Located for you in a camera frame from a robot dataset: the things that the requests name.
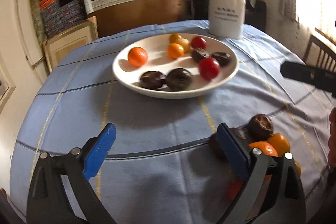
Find dark brown water chestnut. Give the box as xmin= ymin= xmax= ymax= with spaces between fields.
xmin=165 ymin=68 xmax=193 ymax=92

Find large orange tangerine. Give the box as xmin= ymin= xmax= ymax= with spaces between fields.
xmin=127 ymin=47 xmax=148 ymax=68

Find orange kumquat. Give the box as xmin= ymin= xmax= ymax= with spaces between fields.
xmin=249 ymin=141 xmax=278 ymax=157
xmin=169 ymin=33 xmax=182 ymax=44
xmin=266 ymin=133 xmax=290 ymax=157

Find operator hand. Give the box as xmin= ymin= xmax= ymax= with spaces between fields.
xmin=328 ymin=108 xmax=336 ymax=167

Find wooden chair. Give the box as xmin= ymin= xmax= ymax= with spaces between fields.
xmin=302 ymin=33 xmax=335 ymax=72

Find brown chestnut on cloth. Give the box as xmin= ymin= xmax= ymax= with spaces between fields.
xmin=248 ymin=114 xmax=274 ymax=141

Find dark chestnut right plate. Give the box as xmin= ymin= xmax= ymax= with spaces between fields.
xmin=211 ymin=52 xmax=231 ymax=67

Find dark chestnut plate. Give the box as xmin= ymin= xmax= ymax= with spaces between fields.
xmin=211 ymin=52 xmax=231 ymax=67
xmin=139 ymin=71 xmax=166 ymax=90

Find red cherry tomato front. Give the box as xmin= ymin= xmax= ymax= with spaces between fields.
xmin=198 ymin=57 xmax=220 ymax=81

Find red cherry tomato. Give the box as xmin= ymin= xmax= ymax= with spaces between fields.
xmin=198 ymin=57 xmax=220 ymax=81
xmin=191 ymin=36 xmax=207 ymax=50

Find blue checked tablecloth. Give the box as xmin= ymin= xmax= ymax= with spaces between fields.
xmin=10 ymin=20 xmax=335 ymax=223

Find white thermos jug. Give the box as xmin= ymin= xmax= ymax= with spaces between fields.
xmin=209 ymin=0 xmax=256 ymax=39

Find red cherry tomato back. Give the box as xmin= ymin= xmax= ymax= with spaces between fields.
xmin=191 ymin=36 xmax=207 ymax=50

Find yellow cherry tomato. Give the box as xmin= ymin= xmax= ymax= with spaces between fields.
xmin=175 ymin=38 xmax=191 ymax=52

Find white round plate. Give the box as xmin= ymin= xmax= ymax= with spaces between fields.
xmin=112 ymin=34 xmax=239 ymax=99

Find small orange tomato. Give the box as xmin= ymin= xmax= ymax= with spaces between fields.
xmin=167 ymin=43 xmax=185 ymax=59

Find dark chestnut front plate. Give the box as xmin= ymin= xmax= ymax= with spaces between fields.
xmin=139 ymin=71 xmax=166 ymax=90

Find brown wooden board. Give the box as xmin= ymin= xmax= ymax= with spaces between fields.
xmin=89 ymin=0 xmax=191 ymax=37

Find patterned fabric boxes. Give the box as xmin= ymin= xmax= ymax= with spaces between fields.
xmin=39 ymin=0 xmax=86 ymax=39

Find window with white frame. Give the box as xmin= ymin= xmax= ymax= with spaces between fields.
xmin=0 ymin=56 xmax=16 ymax=112

